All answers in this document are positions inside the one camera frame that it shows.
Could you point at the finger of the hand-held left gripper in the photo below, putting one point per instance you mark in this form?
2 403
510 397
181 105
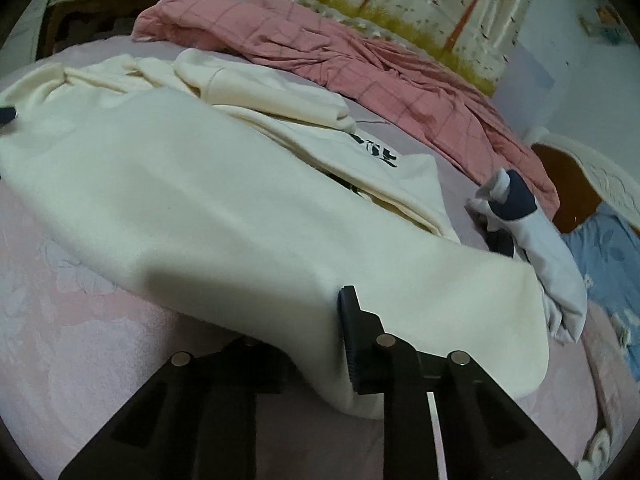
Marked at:
6 116

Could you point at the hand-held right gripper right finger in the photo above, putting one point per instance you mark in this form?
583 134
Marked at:
357 340

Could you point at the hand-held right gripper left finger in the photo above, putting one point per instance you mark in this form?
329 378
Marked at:
260 365

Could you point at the cream white hoodie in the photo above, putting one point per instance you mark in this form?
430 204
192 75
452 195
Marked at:
200 200

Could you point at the dark wooden table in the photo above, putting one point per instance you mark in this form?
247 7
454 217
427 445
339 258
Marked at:
65 20

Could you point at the white and navy garment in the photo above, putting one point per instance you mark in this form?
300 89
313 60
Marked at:
550 260

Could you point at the white and wood headboard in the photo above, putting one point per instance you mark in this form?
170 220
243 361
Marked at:
565 190

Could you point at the blue floral pillow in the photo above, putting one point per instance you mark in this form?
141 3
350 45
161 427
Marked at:
610 250

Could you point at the pink checked quilt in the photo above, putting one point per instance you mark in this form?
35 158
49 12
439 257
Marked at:
350 55

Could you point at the tree print curtain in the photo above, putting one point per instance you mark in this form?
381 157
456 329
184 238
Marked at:
400 0

